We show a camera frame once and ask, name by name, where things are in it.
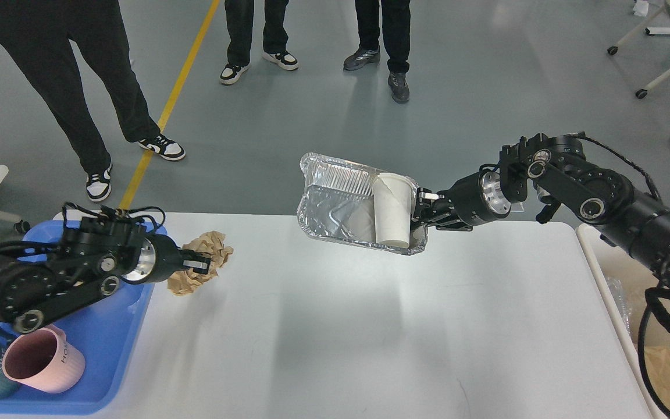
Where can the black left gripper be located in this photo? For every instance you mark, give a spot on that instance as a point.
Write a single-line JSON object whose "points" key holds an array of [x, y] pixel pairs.
{"points": [[160, 257]]}

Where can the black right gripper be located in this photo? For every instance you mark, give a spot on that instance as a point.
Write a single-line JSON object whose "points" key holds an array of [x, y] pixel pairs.
{"points": [[474, 200]]}

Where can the white paper cup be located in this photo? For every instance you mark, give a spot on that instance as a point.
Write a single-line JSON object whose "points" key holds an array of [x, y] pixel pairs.
{"points": [[393, 196]]}

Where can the aluminium foil tray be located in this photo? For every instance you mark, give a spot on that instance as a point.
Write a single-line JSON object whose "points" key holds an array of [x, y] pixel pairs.
{"points": [[338, 205]]}

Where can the pink ribbed mug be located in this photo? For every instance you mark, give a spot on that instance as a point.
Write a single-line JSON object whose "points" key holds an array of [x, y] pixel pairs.
{"points": [[44, 360]]}

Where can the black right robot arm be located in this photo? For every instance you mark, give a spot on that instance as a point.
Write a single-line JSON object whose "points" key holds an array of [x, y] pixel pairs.
{"points": [[636, 222]]}

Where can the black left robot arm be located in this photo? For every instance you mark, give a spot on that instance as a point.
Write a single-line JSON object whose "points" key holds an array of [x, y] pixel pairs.
{"points": [[42, 282]]}

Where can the blue plastic tray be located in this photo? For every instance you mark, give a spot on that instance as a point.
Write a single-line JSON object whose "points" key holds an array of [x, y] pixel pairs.
{"points": [[105, 333]]}

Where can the clear plastic in bin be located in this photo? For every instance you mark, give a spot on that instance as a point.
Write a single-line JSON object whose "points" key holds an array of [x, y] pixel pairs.
{"points": [[618, 293]]}

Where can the person in beige top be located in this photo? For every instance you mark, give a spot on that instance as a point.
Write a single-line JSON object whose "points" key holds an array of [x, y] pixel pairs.
{"points": [[40, 36]]}

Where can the white plastic bin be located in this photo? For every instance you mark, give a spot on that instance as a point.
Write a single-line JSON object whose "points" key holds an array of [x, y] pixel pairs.
{"points": [[606, 260]]}

